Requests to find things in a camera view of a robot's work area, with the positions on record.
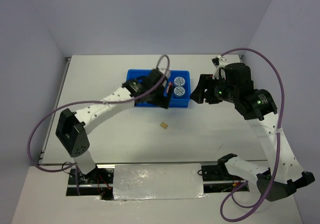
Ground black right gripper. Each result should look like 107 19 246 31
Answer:
188 73 237 104

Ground blue jar sideways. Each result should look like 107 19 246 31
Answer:
173 86 186 99

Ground orange clear case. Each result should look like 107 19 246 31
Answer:
166 82 173 94

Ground yellow eraser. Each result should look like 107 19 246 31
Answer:
160 122 168 129

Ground blue jar patterned lid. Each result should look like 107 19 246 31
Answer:
173 76 186 87

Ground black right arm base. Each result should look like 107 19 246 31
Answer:
197 164 225 182

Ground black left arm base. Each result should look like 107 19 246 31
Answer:
65 168 114 200

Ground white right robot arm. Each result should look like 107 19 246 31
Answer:
190 57 315 201

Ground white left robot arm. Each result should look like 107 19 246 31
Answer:
55 68 173 183

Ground blue compartment tray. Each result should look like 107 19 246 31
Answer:
126 69 191 108

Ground silver foil sheet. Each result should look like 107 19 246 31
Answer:
113 163 205 200

